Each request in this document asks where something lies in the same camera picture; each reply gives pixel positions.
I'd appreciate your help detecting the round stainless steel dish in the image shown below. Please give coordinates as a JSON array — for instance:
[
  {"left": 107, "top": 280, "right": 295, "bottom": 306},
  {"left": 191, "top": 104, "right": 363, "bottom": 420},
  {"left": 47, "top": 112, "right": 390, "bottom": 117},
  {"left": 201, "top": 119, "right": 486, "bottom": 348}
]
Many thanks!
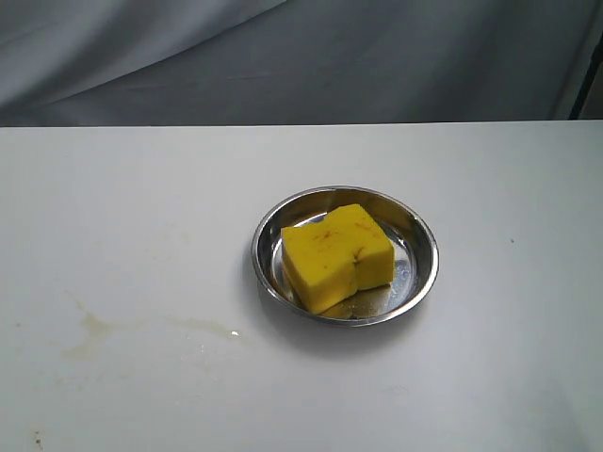
[{"left": 251, "top": 186, "right": 439, "bottom": 328}]

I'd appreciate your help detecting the black stand pole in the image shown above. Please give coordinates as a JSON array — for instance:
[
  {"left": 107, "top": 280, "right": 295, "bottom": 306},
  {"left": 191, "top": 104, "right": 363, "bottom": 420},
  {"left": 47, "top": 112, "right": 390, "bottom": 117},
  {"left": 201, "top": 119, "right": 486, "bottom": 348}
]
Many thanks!
[{"left": 568, "top": 37, "right": 602, "bottom": 121}]

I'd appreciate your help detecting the brown liquid spill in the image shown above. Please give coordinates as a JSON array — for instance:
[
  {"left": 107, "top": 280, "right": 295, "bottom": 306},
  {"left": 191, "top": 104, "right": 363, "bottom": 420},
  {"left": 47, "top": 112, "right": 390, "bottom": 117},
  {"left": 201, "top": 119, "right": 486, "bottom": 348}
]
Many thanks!
[{"left": 60, "top": 299, "right": 242, "bottom": 361}]

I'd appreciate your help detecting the grey backdrop cloth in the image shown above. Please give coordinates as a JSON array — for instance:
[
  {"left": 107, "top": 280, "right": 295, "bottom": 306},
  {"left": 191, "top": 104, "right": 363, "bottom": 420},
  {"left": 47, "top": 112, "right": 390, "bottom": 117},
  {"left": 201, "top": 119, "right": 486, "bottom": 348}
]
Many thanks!
[{"left": 1, "top": 1, "right": 602, "bottom": 126}]

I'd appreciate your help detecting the yellow sponge block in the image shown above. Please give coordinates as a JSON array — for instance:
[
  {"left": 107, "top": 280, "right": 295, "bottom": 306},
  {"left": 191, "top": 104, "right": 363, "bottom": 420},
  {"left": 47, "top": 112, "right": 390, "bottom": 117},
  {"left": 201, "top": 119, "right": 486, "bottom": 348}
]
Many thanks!
[{"left": 281, "top": 203, "right": 395, "bottom": 315}]

